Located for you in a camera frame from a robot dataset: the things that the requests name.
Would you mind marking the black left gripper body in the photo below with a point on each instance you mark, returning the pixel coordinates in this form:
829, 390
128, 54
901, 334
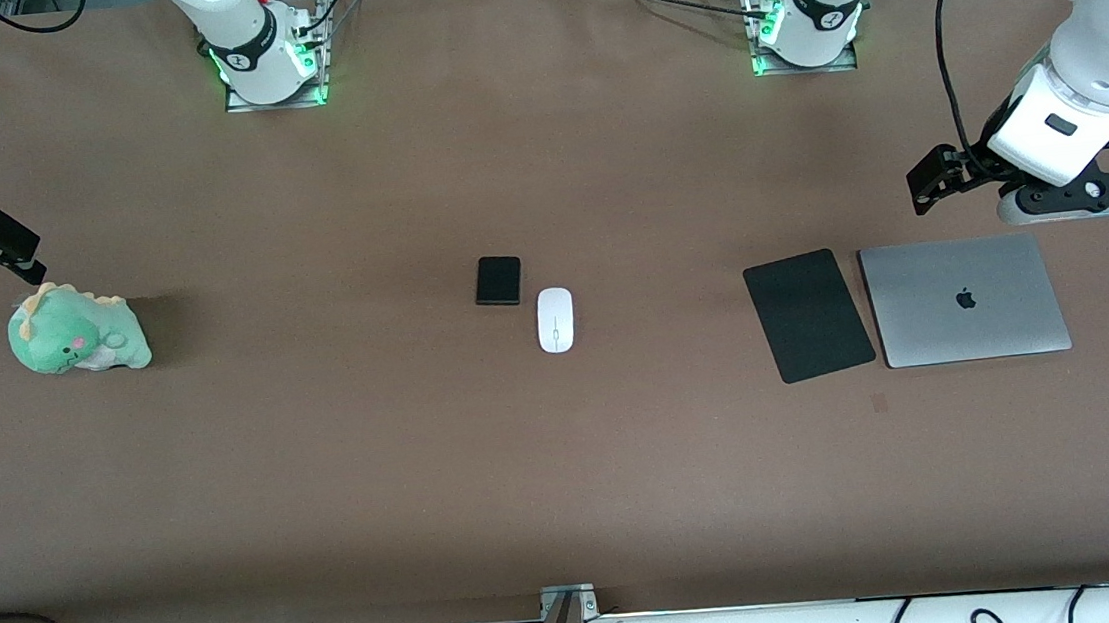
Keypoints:
976, 168

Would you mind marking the white computer mouse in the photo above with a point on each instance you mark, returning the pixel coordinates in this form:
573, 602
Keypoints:
555, 321

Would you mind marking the small black phone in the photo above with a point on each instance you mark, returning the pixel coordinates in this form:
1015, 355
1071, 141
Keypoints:
498, 280

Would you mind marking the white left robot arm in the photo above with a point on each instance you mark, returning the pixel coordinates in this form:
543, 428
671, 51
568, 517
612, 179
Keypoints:
1104, 53

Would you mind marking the black mouse pad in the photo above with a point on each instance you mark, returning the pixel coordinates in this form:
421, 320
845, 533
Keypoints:
809, 315

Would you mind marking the green dinosaur plush toy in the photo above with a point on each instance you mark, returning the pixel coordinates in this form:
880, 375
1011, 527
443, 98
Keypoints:
65, 334

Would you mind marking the silver closed laptop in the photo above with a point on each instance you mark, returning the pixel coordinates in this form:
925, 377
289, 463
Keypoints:
927, 319

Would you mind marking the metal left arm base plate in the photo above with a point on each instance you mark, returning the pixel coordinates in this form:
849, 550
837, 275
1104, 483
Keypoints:
844, 63

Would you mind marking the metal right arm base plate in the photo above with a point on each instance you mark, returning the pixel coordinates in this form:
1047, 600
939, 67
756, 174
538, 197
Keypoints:
295, 101

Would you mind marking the metal table edge bracket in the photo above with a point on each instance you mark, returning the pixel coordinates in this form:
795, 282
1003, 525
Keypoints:
567, 593

